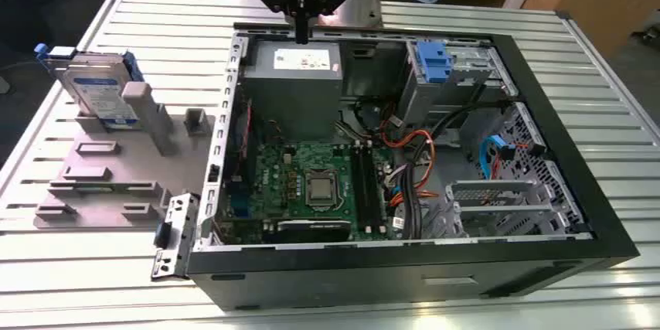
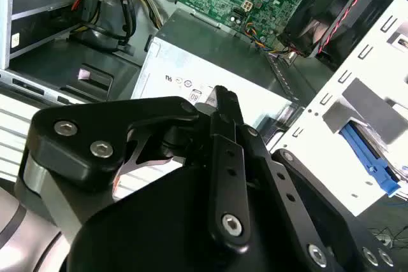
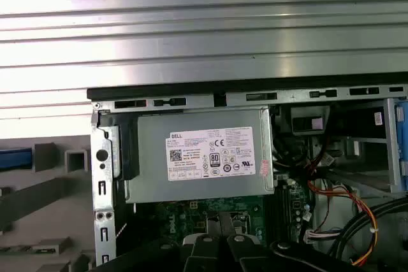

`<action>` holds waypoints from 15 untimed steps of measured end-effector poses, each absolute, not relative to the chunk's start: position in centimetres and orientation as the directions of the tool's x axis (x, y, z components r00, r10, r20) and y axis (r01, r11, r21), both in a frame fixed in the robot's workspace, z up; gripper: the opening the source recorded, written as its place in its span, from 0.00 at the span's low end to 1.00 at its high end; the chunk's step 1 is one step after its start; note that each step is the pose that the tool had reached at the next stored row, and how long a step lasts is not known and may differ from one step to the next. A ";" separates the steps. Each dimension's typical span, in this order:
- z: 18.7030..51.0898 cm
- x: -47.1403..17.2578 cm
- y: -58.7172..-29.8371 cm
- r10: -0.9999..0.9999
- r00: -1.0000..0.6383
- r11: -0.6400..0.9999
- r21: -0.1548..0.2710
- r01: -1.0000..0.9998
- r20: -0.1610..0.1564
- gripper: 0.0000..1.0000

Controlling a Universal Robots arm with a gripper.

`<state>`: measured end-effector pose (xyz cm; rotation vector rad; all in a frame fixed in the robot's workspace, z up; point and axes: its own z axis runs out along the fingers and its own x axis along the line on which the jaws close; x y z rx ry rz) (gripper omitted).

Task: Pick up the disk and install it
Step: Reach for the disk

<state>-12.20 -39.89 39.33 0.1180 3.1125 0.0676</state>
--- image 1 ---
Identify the hard disk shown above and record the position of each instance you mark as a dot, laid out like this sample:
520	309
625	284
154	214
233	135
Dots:
92	82

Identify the metal disk bay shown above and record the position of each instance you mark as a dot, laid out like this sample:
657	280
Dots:
494	210

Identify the blue drive latch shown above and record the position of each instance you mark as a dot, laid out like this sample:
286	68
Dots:
434	63

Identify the grey power supply unit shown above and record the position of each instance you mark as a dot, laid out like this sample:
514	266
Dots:
288	106

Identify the metal optical drive cage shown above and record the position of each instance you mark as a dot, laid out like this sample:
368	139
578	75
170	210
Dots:
422	98

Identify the green motherboard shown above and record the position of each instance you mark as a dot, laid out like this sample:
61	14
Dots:
278	160

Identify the CPU socket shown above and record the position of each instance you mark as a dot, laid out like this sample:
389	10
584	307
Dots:
321	171

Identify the black RAM slot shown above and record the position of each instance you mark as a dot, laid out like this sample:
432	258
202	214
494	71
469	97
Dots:
373	187
361	187

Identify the silver CPU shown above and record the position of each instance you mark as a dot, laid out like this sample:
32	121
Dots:
320	189

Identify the grey parts rack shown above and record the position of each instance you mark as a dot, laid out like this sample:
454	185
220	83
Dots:
128	175

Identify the black graphics card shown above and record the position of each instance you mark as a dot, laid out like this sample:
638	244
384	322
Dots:
309	231

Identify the green RAM stick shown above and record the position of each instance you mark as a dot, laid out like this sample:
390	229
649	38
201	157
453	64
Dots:
97	189

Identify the black PC case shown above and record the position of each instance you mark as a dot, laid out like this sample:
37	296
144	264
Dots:
360	283

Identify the metal expansion slot bracket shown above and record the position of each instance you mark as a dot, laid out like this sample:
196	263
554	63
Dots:
180	229

